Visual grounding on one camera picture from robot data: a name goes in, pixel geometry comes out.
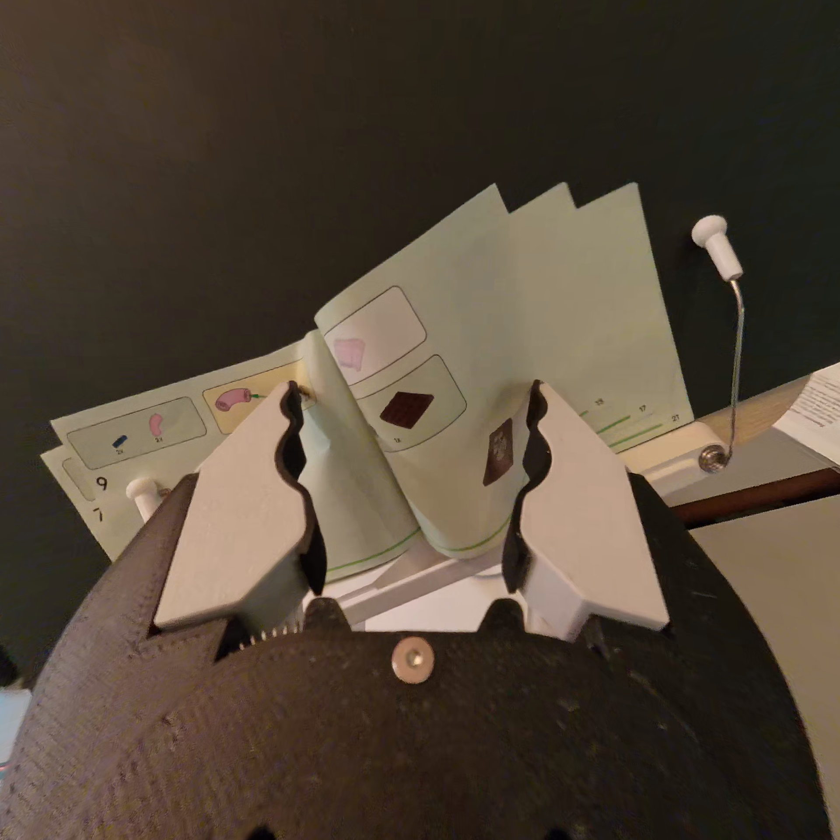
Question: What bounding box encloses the paper instruction booklet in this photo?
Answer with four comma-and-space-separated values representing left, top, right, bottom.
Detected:
41, 182, 690, 584

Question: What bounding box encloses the dark grey board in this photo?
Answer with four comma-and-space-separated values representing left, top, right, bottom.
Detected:
0, 0, 840, 657

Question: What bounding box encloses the white book stand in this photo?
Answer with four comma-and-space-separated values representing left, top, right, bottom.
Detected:
125, 215, 746, 637

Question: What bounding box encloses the printed white paper sheet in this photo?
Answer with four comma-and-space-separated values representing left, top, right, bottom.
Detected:
773, 363, 840, 467

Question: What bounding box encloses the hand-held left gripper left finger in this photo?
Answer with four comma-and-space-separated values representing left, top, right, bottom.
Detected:
153, 381, 328, 634

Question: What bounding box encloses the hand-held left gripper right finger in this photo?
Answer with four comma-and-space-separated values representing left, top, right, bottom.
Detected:
502, 379, 670, 641

